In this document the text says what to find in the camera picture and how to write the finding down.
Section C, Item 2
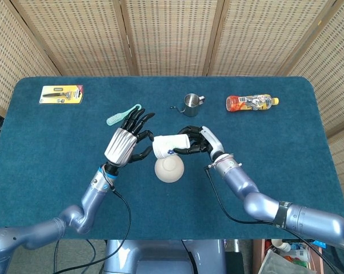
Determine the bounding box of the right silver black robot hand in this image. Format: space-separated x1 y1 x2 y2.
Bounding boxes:
173 125 226 159

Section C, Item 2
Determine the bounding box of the grey plastic bag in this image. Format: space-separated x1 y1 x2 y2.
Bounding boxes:
258 249 314 274

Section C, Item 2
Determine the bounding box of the thin dark floor cable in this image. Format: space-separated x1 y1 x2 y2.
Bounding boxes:
53 239 61 273
85 239 98 259

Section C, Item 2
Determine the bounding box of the teal plastic hairbrush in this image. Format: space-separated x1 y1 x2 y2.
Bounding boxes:
106 104 142 127

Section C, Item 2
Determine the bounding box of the white upturned bowl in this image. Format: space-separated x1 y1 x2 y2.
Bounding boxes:
154 155 185 183

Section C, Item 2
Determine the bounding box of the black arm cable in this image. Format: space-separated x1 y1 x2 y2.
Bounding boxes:
203 166 344 274
52 187 133 274

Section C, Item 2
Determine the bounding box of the white paper cup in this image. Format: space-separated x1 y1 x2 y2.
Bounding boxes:
152 136 169 159
161 135 190 158

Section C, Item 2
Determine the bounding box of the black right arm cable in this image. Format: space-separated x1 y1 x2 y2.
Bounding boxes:
203 166 344 274

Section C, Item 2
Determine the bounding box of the razor in yellow blister pack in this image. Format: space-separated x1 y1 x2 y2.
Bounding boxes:
39 84 85 105

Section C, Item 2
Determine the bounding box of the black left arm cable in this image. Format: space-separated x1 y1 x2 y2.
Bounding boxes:
52 187 133 274

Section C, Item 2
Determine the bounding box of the blue-grey robot torso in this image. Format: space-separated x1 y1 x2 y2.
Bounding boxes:
102 239 227 274

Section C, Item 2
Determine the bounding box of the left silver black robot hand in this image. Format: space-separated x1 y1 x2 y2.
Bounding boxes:
104 108 156 168

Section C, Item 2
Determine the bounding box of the woven rattan screen panel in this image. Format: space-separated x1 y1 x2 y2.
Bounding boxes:
10 0 139 77
0 0 61 116
119 0 226 77
285 0 344 206
208 0 344 77

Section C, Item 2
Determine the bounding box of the orange drink bottle yellow cap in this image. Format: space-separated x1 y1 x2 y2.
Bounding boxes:
225 94 280 113

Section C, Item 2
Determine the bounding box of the dark blue table mat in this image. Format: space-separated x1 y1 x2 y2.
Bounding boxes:
0 76 344 240

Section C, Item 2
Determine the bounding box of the wooden storage crate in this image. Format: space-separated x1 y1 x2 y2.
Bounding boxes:
252 239 325 274

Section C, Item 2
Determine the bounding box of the steel gooseneck pitcher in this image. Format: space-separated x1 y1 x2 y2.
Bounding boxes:
169 93 206 118

